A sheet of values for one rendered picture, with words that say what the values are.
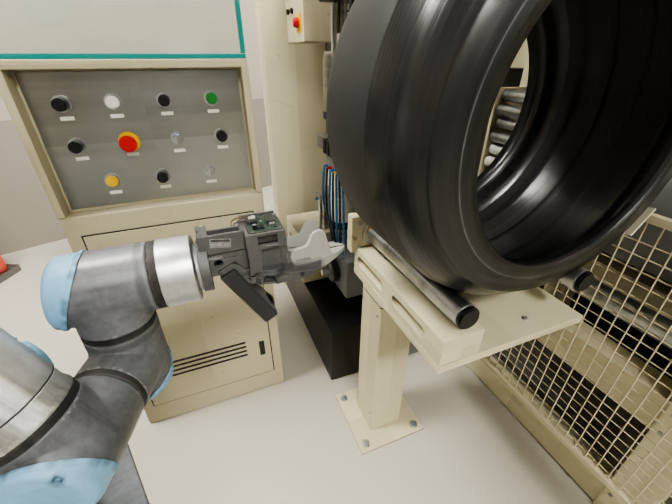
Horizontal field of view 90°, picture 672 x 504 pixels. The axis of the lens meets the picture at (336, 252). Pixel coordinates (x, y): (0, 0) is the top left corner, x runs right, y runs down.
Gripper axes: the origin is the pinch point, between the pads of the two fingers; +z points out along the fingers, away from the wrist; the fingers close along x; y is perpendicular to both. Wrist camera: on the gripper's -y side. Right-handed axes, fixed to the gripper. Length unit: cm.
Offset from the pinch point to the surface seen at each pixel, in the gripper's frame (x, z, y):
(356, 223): 22.9, 14.5, -7.6
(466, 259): -12.3, 14.8, 2.3
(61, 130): 66, -48, 10
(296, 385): 57, 4, -101
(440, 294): -5.7, 17.5, -9.3
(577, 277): -10.7, 45.5, -9.7
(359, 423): 30, 22, -100
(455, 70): -11.7, 8.1, 25.7
